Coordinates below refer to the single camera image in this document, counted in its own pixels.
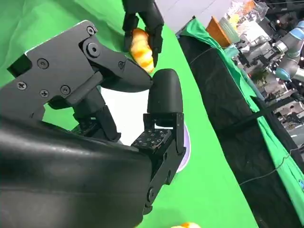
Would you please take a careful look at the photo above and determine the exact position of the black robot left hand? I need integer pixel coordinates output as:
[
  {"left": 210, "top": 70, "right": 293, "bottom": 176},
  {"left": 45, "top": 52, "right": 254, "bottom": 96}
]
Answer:
[{"left": 122, "top": 0, "right": 164, "bottom": 68}]

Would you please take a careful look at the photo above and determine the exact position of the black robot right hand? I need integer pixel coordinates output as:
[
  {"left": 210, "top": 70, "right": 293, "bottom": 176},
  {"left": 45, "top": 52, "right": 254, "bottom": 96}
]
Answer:
[{"left": 0, "top": 20, "right": 187, "bottom": 228}]

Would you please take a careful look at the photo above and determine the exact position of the orange white toy bread roll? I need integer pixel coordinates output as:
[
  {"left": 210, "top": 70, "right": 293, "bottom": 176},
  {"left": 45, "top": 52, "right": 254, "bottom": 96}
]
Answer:
[
  {"left": 128, "top": 28, "right": 156, "bottom": 73},
  {"left": 174, "top": 222, "right": 199, "bottom": 228}
]

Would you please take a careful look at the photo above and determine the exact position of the brown cardboard box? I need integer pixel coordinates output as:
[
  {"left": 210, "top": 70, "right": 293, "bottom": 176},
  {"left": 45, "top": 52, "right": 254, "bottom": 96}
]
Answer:
[{"left": 206, "top": 16, "right": 232, "bottom": 47}]

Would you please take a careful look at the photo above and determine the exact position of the lilac plate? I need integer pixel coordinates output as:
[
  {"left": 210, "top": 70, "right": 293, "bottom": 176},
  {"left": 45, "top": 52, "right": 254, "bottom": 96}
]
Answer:
[{"left": 98, "top": 85, "right": 192, "bottom": 173}]

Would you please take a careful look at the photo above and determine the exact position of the clear plastic bag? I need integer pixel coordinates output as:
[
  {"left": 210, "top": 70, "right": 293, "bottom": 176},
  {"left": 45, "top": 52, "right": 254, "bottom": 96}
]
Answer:
[{"left": 224, "top": 0, "right": 269, "bottom": 27}]

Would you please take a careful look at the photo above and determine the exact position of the black backdrop cloth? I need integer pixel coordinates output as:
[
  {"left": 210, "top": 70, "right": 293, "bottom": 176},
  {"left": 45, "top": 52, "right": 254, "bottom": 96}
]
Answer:
[{"left": 178, "top": 30, "right": 304, "bottom": 228}]

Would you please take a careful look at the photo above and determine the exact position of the green table cloth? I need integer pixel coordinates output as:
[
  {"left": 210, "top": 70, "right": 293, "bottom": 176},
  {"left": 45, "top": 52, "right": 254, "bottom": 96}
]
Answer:
[{"left": 0, "top": 0, "right": 259, "bottom": 228}]

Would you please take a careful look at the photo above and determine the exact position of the green backdrop cloth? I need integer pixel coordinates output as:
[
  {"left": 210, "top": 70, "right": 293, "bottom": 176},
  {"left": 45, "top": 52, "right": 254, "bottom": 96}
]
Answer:
[{"left": 179, "top": 16, "right": 304, "bottom": 214}]

